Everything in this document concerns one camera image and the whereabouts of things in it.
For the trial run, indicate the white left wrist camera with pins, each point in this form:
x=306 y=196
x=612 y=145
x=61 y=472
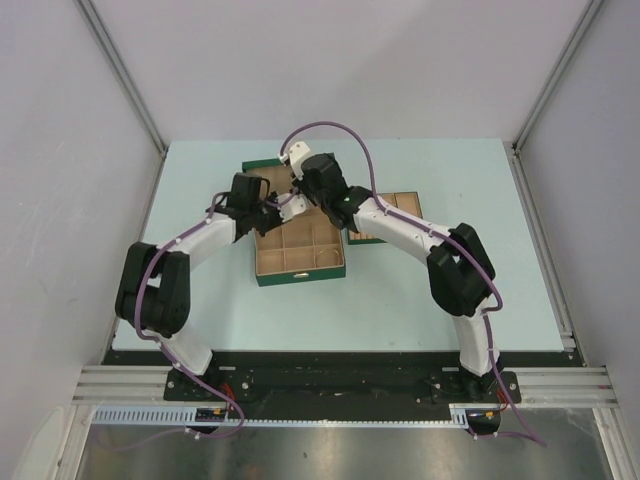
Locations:
x=291 y=205

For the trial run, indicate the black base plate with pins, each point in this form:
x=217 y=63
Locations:
x=349 y=382

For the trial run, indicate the aluminium frame post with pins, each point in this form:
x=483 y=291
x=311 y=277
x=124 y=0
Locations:
x=560 y=69
x=115 y=61

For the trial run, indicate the aluminium front rail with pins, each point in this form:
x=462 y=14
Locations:
x=121 y=385

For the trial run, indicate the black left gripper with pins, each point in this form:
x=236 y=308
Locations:
x=272 y=200

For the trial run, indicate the slotted cable duct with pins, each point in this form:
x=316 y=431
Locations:
x=436 y=416

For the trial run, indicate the green jewelry box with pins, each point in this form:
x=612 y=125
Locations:
x=308 y=248

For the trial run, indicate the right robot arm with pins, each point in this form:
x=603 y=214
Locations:
x=459 y=270

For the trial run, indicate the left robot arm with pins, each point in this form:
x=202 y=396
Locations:
x=154 y=293

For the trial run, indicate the aluminium frame post right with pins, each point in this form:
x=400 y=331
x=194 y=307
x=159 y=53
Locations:
x=560 y=69

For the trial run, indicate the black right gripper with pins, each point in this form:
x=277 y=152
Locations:
x=302 y=185

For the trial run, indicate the aluminium frame post left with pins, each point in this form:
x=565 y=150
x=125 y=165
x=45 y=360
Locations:
x=115 y=61

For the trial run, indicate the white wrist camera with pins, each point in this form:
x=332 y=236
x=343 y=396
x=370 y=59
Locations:
x=291 y=205
x=295 y=156

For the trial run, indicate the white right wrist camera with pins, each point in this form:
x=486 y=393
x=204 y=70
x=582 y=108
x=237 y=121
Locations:
x=295 y=156

